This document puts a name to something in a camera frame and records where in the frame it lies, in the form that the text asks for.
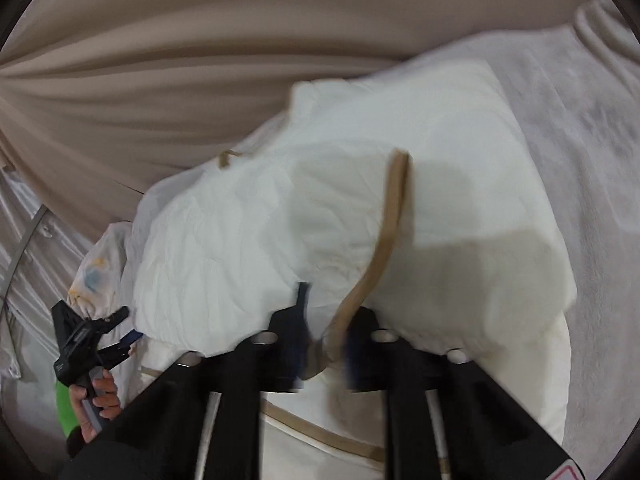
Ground person's left hand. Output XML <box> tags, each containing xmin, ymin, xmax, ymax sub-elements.
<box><xmin>68</xmin><ymin>370</ymin><xmax>122</xmax><ymax>443</ymax></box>

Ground grey floral fleece blanket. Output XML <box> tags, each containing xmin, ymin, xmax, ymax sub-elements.
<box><xmin>68</xmin><ymin>0</ymin><xmax>639</xmax><ymax>479</ymax></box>

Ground white quilted duvet tan trim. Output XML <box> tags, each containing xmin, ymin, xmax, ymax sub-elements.
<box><xmin>124</xmin><ymin>56</ymin><xmax>580</xmax><ymax>480</ymax></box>

